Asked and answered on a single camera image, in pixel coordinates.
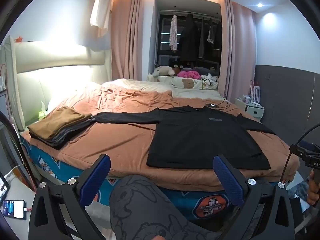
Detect pink curtain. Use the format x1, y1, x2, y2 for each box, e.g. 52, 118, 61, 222
111, 0, 157, 83
219, 0, 258, 102

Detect black sweater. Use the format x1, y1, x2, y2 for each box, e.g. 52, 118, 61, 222
92, 106, 277, 170

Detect black and white plush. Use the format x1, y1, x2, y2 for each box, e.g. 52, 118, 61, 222
200, 73, 220, 90

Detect white nightstand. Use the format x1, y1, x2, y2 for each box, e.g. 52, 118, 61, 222
234, 97, 265, 123

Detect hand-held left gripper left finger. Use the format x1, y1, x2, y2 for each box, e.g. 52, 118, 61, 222
28, 154, 112, 240

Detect green tissue pack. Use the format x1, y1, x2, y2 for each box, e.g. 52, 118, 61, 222
38, 102, 49, 120

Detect beige plush toy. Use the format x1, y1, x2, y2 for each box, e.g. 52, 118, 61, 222
152, 65, 176, 82

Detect person's grey printed pants leg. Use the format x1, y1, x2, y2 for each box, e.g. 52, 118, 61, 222
109, 174, 227, 240

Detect black hanging coat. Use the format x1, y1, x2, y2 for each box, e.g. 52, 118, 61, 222
180, 13, 199, 62

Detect dark hanging clothes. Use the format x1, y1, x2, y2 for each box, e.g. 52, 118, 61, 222
199, 17, 223, 58

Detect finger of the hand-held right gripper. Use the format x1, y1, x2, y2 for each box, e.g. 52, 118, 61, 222
289, 144, 308, 158

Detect white wire rack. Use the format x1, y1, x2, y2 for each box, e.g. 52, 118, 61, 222
241, 79, 262, 107

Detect white hanging garment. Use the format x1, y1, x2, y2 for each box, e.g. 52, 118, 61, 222
90, 0, 113, 39

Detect blue printed bed sheet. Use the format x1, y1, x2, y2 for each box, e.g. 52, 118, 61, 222
24, 140, 253, 230

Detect pink fluffy blanket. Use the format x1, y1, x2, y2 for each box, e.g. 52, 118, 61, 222
177, 70, 201, 80

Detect floral hanging garment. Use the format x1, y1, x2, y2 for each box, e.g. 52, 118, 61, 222
169, 14, 179, 53

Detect charging smartphone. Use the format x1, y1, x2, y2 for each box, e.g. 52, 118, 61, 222
0, 199, 27, 220

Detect cream bear-print duvet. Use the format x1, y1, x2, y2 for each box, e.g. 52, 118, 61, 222
101, 76, 225, 100

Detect person's right hand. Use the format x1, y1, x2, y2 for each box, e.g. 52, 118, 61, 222
306, 169, 320, 207

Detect cream padded headboard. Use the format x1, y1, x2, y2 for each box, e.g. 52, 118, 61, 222
1, 34, 113, 132

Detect orange-brown blanket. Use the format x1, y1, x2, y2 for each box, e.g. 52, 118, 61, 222
21, 85, 300, 188

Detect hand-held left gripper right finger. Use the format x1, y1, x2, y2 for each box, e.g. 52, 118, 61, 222
212, 154, 296, 240

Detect dark grey cushion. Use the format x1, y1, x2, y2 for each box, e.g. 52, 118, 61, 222
192, 66, 218, 77

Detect brown folded garment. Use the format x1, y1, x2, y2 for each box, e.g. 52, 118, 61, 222
27, 106, 92, 140

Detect blue patterned cloth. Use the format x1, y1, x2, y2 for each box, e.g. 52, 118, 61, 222
287, 177, 309, 200

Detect laptop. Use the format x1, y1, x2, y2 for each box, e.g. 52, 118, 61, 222
0, 90, 9, 123

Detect thin black charging cable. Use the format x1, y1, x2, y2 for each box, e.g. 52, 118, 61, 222
217, 93, 239, 111

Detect tablet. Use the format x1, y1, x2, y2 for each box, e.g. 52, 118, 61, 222
0, 172, 11, 202

